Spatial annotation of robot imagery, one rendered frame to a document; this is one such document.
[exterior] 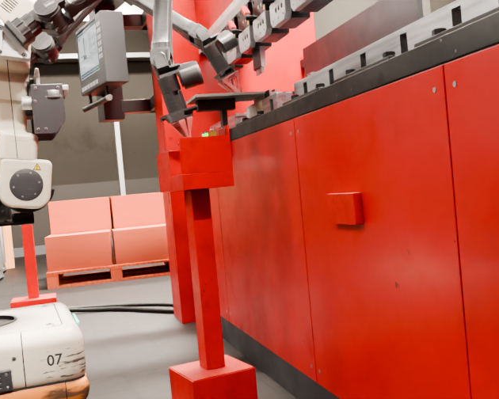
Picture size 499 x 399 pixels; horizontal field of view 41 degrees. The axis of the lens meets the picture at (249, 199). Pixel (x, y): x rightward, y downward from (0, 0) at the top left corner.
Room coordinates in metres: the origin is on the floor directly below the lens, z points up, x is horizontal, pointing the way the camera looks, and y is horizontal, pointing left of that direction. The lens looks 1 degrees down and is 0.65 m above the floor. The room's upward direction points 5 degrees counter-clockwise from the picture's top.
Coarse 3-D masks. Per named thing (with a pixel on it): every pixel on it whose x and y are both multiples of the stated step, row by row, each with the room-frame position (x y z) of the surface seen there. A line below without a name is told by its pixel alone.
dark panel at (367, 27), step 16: (384, 0) 2.58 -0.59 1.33; (400, 0) 2.47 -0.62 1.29; (416, 0) 2.36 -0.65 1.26; (368, 16) 2.72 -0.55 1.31; (384, 16) 2.59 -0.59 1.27; (400, 16) 2.48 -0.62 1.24; (416, 16) 2.37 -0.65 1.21; (336, 32) 3.03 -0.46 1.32; (352, 32) 2.87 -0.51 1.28; (368, 32) 2.73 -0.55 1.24; (384, 32) 2.60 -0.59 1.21; (304, 48) 3.42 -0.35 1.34; (320, 48) 3.22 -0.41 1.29; (336, 48) 3.05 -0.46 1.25; (352, 48) 2.88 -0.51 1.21; (320, 64) 3.24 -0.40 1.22
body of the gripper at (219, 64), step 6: (222, 54) 2.47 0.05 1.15; (216, 60) 2.45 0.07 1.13; (222, 60) 2.46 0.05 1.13; (216, 66) 2.46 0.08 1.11; (222, 66) 2.46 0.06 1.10; (228, 66) 2.47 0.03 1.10; (234, 66) 2.44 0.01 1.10; (216, 72) 2.47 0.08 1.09; (222, 72) 2.43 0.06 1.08; (216, 78) 2.52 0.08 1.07
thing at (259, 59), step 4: (260, 48) 2.49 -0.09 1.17; (264, 48) 2.49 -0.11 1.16; (252, 52) 2.58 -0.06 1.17; (256, 52) 2.53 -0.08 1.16; (260, 52) 2.49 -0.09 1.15; (264, 52) 2.49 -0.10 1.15; (256, 56) 2.54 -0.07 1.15; (260, 56) 2.49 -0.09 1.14; (264, 56) 2.49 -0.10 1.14; (256, 60) 2.54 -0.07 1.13; (260, 60) 2.49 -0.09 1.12; (264, 60) 2.49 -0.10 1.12; (256, 64) 2.55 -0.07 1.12; (260, 64) 2.50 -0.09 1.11; (264, 64) 2.49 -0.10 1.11; (256, 68) 2.55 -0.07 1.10; (260, 68) 2.53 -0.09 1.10; (264, 68) 2.49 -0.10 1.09; (256, 72) 2.58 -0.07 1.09; (260, 72) 2.54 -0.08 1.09
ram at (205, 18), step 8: (200, 0) 3.20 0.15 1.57; (208, 0) 3.05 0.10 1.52; (216, 0) 2.92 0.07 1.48; (224, 0) 2.79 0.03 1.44; (232, 0) 2.68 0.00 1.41; (248, 0) 2.47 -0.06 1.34; (200, 8) 3.22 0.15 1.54; (208, 8) 3.07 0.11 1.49; (216, 8) 2.93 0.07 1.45; (224, 8) 2.80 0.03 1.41; (200, 16) 3.23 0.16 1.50; (208, 16) 3.08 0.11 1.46; (216, 16) 2.94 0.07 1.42; (232, 16) 2.70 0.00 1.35; (200, 24) 3.25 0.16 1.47; (208, 24) 3.09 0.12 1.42; (224, 24) 2.82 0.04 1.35; (216, 32) 2.97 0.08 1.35
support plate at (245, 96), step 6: (198, 96) 2.38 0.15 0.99; (204, 96) 2.38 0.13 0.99; (210, 96) 2.39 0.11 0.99; (216, 96) 2.40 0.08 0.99; (222, 96) 2.41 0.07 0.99; (228, 96) 2.42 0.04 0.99; (234, 96) 2.44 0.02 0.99; (240, 96) 2.45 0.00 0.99; (246, 96) 2.47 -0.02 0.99; (252, 96) 2.48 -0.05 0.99; (258, 96) 2.50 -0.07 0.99; (186, 102) 2.54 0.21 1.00; (192, 102) 2.51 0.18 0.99
